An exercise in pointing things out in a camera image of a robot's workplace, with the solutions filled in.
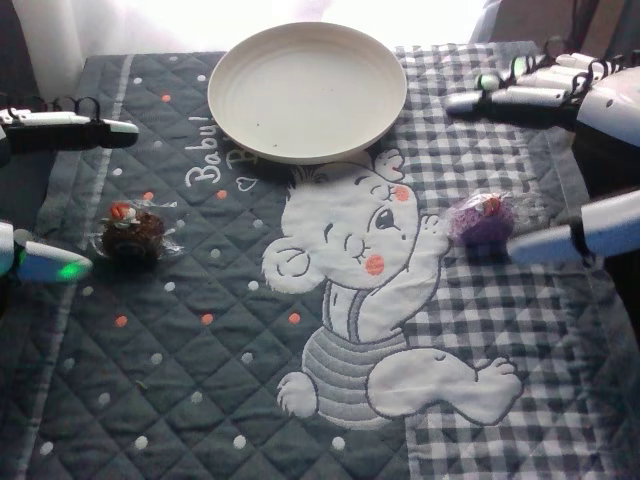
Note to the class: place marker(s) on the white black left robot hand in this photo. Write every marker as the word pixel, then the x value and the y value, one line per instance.
pixel 610 100

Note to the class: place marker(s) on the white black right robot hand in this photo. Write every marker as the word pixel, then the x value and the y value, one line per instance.
pixel 50 119

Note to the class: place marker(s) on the dark round chocolate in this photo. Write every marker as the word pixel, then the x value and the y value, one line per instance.
pixel 132 237

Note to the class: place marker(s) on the white pink cake slice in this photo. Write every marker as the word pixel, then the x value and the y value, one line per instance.
pixel 482 225

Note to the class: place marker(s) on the round white plate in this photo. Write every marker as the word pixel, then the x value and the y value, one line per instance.
pixel 307 95

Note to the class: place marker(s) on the grey quilt with bear print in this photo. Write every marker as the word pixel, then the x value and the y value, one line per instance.
pixel 210 350

